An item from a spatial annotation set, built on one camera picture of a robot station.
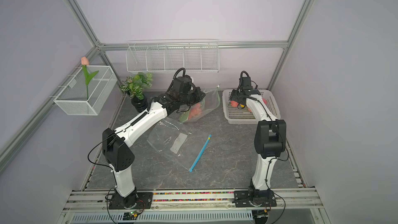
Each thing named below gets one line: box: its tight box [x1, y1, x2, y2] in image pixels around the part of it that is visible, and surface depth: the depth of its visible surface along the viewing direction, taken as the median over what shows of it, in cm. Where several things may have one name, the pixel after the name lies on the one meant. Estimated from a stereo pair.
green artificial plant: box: [119, 72, 153, 101], surface depth 91 cm
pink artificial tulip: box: [80, 56, 100, 101], surface depth 81 cm
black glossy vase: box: [130, 95, 148, 114], surface depth 106 cm
